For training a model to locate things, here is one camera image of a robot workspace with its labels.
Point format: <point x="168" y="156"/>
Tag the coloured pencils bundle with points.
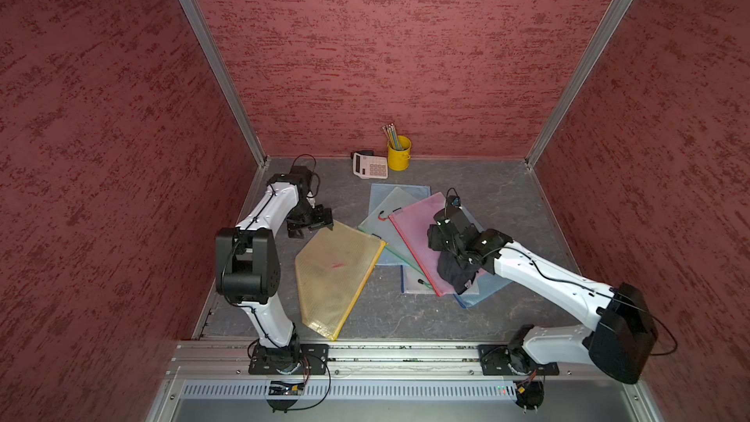
<point x="392" y="136"/>

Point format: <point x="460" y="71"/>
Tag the aluminium front rail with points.
<point x="389" y="371"/>

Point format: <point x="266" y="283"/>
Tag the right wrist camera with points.
<point x="455" y="216"/>

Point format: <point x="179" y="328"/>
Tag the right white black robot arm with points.
<point x="615" y="331"/>

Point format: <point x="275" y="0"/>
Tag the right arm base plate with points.
<point x="501" y="360"/>

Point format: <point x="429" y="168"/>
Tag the blue mesh document bag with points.
<point x="483" y="287"/>

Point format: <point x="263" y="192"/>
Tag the left aluminium corner post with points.
<point x="212" y="53"/>

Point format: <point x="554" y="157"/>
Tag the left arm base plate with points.
<point x="295" y="360"/>

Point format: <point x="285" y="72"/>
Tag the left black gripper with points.
<point x="321" y="220"/>

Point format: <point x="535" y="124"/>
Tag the yellow pen cup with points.
<point x="399" y="156"/>

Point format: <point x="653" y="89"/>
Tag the aluminium corner post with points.
<point x="613" y="16"/>
<point x="212" y="53"/>

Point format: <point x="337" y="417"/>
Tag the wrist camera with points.
<point x="455" y="216"/>
<point x="302" y="178"/>

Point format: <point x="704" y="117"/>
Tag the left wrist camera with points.
<point x="302" y="178"/>

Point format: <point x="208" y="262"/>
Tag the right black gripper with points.
<point x="435" y="236"/>

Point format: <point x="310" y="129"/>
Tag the light blue document bag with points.
<point x="378" y="193"/>

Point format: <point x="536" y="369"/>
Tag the yellow mesh document bag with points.
<point x="332" y="271"/>

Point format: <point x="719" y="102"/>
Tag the pink mesh document bag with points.
<point x="412" y="223"/>

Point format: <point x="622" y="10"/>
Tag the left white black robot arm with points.
<point x="248" y="270"/>

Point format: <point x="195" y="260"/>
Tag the right aluminium corner post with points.
<point x="613" y="16"/>

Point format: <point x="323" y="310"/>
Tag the green mesh document bag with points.
<point x="379" y="224"/>

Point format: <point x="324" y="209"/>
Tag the white mesh document bag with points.
<point x="414" y="282"/>

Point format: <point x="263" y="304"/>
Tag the pink desk calculator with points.
<point x="370" y="167"/>

